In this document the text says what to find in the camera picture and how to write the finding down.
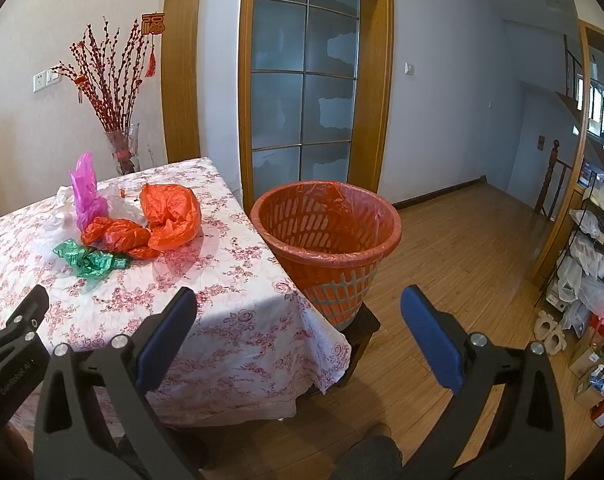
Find wooden room divider frame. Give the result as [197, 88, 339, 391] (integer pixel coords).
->
[529, 20, 604, 286]

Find wooden wall trim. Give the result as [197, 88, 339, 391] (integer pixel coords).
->
[162, 0, 205, 163]

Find floral tablecloth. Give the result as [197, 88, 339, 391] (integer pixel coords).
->
[0, 156, 353, 431]

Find red hanging ornament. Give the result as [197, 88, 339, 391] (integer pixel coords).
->
[141, 10, 166, 78]

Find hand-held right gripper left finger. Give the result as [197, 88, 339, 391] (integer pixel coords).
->
[33, 287, 199, 480]

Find wooden door frame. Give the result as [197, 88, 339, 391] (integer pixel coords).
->
[238, 0, 395, 211]

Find wooden stair railing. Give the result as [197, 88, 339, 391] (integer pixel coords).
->
[534, 140, 577, 221]

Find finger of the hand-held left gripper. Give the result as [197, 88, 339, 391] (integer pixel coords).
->
[0, 285, 50, 361]

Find dark wooden stool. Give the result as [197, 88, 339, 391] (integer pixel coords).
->
[309, 305, 381, 396]

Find beige plush slipper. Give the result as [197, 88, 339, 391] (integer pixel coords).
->
[549, 322, 568, 353]
[535, 310, 557, 341]

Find pile of white plastic bags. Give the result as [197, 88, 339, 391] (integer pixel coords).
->
[554, 205, 604, 331]

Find wastebasket with orange liner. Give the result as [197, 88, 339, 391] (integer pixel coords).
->
[249, 180, 403, 331]

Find green plastic bag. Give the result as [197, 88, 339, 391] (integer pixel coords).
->
[52, 238, 132, 279]

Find person's leg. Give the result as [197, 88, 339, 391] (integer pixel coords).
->
[327, 422, 403, 480]

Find white plastic bag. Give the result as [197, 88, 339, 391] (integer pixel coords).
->
[96, 182, 149, 226]

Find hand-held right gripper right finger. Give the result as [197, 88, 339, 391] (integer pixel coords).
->
[400, 285, 566, 480]

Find magenta plastic bag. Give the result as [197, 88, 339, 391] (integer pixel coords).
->
[70, 151, 109, 231]

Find red berry branches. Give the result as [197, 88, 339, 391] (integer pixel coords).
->
[49, 16, 148, 133]

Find glass vase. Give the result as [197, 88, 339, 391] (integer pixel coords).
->
[105, 122, 142, 176]

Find large orange plastic bag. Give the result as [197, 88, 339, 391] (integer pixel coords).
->
[140, 183, 203, 253]

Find frosted glass door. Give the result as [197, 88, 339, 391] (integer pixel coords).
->
[251, 0, 361, 201]

